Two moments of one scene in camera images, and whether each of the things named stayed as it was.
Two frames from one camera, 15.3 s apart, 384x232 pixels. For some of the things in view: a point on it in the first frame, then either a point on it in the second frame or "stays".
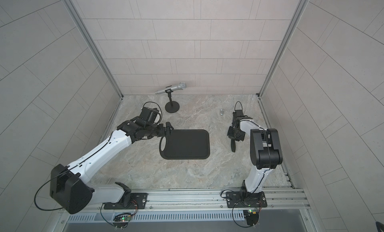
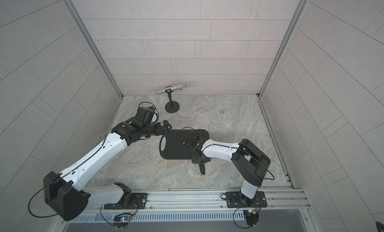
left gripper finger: (168, 127) stays
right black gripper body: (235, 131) -> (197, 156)
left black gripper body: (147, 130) stays
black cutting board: (186, 144) stays
